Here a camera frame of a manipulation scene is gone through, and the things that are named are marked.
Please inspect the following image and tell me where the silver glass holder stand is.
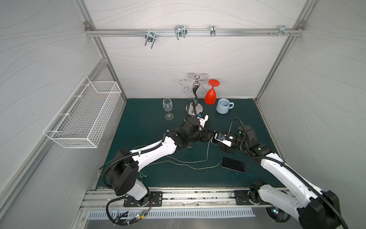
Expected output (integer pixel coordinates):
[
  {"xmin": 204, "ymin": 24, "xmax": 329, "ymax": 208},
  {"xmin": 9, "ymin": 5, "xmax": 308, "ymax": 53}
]
[{"xmin": 179, "ymin": 73, "xmax": 209, "ymax": 116}]

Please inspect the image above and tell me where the metal hook right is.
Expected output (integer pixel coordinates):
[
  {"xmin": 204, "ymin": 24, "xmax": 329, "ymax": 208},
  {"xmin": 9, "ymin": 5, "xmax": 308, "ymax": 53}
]
[{"xmin": 268, "ymin": 25, "xmax": 294, "ymax": 37}]

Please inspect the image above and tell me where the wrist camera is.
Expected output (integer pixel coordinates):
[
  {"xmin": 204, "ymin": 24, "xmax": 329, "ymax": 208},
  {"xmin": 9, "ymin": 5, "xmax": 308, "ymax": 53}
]
[
  {"xmin": 215, "ymin": 133, "xmax": 234, "ymax": 147},
  {"xmin": 197, "ymin": 112, "xmax": 209, "ymax": 128}
]

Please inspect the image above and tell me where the aluminium top rail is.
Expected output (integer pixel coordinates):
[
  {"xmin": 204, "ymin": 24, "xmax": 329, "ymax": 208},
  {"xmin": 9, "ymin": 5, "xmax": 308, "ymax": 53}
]
[{"xmin": 86, "ymin": 27, "xmax": 306, "ymax": 37}]

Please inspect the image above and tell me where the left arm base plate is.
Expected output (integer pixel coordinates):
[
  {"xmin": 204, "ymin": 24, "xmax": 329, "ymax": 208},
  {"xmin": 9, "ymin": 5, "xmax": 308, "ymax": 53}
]
[{"xmin": 124, "ymin": 191, "xmax": 163, "ymax": 208}]

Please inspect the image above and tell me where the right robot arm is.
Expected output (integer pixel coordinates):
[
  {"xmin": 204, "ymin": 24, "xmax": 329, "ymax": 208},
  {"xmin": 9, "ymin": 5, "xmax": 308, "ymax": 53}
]
[{"xmin": 216, "ymin": 126, "xmax": 348, "ymax": 229}]

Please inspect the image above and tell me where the black phone purple frame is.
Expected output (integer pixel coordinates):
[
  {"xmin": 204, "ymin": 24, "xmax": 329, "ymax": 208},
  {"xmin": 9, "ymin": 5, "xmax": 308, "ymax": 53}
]
[{"xmin": 221, "ymin": 157, "xmax": 247, "ymax": 174}]

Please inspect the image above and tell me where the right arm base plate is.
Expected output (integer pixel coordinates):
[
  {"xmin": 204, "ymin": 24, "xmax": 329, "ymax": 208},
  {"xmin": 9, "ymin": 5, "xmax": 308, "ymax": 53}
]
[{"xmin": 234, "ymin": 190, "xmax": 261, "ymax": 205}]

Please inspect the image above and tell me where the red plastic goblet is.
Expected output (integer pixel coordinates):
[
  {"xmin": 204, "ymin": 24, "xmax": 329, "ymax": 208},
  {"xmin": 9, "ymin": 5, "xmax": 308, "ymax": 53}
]
[{"xmin": 205, "ymin": 79, "xmax": 220, "ymax": 105}]

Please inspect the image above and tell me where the metal hook small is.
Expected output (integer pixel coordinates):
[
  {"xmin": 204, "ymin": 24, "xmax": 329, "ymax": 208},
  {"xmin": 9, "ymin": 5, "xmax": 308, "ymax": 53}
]
[{"xmin": 210, "ymin": 25, "xmax": 216, "ymax": 37}]

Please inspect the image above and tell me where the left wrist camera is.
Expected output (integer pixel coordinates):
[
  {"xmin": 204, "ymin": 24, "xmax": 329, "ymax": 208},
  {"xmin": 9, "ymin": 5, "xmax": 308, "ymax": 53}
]
[{"xmin": 197, "ymin": 112, "xmax": 209, "ymax": 128}]

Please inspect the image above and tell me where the metal hook left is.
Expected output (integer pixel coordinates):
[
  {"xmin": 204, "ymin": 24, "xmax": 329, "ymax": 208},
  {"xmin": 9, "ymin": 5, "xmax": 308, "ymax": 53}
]
[{"xmin": 144, "ymin": 31, "xmax": 156, "ymax": 49}]

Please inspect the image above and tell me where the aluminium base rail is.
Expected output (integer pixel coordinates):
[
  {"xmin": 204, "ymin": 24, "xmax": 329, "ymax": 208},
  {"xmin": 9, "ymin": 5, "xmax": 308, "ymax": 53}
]
[{"xmin": 79, "ymin": 186, "xmax": 315, "ymax": 211}]

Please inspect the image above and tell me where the white wire basket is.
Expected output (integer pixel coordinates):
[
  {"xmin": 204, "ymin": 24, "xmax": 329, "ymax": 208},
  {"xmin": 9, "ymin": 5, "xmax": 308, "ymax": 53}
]
[{"xmin": 43, "ymin": 76, "xmax": 121, "ymax": 148}]

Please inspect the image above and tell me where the metal hook wire loop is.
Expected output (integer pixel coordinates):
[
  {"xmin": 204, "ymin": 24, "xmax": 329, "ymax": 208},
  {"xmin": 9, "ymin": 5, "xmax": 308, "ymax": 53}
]
[{"xmin": 174, "ymin": 25, "xmax": 188, "ymax": 41}]

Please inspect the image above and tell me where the green table mat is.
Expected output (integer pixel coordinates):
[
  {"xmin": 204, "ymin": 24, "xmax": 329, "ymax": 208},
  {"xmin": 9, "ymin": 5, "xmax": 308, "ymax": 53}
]
[{"xmin": 107, "ymin": 99, "xmax": 282, "ymax": 188}]

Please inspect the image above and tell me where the left base cable bundle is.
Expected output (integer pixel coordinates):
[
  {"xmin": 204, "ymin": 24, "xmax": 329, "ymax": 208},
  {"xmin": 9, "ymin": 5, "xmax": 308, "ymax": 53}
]
[{"xmin": 105, "ymin": 196, "xmax": 152, "ymax": 227}]

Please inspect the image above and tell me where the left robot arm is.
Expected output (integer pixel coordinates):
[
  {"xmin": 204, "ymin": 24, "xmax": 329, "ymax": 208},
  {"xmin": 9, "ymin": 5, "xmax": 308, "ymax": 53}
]
[{"xmin": 100, "ymin": 113, "xmax": 214, "ymax": 206}]

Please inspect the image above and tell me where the light blue mug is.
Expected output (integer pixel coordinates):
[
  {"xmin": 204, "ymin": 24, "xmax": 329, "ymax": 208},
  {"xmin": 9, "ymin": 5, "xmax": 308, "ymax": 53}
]
[{"xmin": 216, "ymin": 98, "xmax": 234, "ymax": 115}]

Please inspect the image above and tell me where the green earphones cable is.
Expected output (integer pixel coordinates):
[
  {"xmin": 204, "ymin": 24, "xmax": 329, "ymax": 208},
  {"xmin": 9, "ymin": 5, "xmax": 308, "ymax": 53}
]
[
  {"xmin": 98, "ymin": 160, "xmax": 222, "ymax": 179},
  {"xmin": 130, "ymin": 138, "xmax": 212, "ymax": 164}
]

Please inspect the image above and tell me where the black phone silver frame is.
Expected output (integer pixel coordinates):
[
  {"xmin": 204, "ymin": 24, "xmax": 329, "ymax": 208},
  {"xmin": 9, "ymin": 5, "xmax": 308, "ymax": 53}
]
[{"xmin": 211, "ymin": 131, "xmax": 232, "ymax": 151}]

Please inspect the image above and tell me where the white vent strip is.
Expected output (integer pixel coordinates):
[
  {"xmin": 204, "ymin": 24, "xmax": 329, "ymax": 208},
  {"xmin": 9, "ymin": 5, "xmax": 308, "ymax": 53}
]
[{"xmin": 88, "ymin": 208, "xmax": 256, "ymax": 220}]

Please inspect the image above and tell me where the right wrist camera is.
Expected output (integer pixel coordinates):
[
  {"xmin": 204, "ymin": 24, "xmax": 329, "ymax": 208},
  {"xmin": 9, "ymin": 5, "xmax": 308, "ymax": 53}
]
[{"xmin": 215, "ymin": 133, "xmax": 234, "ymax": 147}]

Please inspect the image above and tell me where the clear wine glass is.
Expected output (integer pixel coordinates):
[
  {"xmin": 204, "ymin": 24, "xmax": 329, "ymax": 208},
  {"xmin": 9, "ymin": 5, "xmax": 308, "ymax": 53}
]
[{"xmin": 163, "ymin": 98, "xmax": 174, "ymax": 121}]

